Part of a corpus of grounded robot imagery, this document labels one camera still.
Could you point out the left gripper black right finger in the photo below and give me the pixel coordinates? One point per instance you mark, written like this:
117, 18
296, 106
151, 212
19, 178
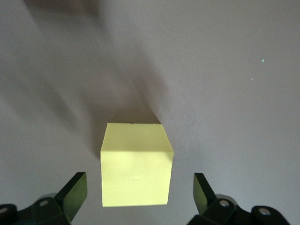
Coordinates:
218, 211

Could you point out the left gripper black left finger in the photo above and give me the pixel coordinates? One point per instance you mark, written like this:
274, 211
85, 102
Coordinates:
58, 208

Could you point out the yellow foam cube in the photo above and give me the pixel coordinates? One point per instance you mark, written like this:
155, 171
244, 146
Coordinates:
136, 168

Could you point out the large table cover mat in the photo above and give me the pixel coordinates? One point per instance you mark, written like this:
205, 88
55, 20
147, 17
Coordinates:
222, 117

